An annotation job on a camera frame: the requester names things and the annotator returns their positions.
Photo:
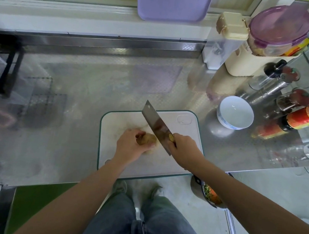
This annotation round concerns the person's right hand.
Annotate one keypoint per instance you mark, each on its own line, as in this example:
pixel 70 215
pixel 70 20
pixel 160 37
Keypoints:
pixel 186 152

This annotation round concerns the person's left hand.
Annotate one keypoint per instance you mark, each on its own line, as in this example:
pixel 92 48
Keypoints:
pixel 128 146

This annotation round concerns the brown potato piece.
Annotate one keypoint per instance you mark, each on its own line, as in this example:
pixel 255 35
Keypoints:
pixel 147 140

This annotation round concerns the steel cleaver knife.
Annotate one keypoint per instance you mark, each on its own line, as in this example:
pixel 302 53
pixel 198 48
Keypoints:
pixel 155 122

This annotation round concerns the white bowl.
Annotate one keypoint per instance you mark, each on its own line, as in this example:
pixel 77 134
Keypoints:
pixel 236 112

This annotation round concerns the person's right forearm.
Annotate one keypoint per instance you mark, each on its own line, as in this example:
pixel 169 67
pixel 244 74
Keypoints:
pixel 254 217

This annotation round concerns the person's left forearm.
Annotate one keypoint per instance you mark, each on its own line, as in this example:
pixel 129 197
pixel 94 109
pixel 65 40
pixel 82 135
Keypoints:
pixel 73 204

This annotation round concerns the person's white left shoe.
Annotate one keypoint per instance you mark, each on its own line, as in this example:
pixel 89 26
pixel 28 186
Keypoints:
pixel 120 187

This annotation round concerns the metal bowl with scraps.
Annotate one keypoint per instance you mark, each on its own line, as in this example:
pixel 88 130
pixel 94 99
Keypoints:
pixel 212 195

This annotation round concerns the person's blue jeans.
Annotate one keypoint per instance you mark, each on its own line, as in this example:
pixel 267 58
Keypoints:
pixel 130 225

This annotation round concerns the white cutting board green rim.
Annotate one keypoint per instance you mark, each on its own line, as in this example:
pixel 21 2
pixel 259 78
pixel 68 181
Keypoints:
pixel 187 125

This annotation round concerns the cream plastic canister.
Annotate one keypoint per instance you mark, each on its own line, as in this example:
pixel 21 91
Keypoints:
pixel 245 64

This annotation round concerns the green mat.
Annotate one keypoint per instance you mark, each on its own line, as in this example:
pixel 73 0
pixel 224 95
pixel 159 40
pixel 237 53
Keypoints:
pixel 31 204

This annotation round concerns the clear container cream lid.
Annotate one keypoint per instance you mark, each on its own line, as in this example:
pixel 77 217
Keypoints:
pixel 222 42

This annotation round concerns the glass bottle black cap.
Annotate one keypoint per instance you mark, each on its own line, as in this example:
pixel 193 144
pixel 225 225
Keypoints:
pixel 271 71

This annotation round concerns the steel shaker brown cap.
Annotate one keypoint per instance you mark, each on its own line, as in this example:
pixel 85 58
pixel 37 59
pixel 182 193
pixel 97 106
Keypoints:
pixel 282 80

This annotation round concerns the glass jar red lid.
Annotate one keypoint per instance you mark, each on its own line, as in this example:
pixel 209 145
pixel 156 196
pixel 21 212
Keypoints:
pixel 296 99

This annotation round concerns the black metal rack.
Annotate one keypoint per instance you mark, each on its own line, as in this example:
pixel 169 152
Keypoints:
pixel 13 67

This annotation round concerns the purple plastic cutting board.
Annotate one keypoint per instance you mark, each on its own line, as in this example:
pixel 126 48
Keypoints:
pixel 174 0

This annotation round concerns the purple lid food container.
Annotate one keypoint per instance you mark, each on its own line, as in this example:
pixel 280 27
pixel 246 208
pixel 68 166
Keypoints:
pixel 280 30

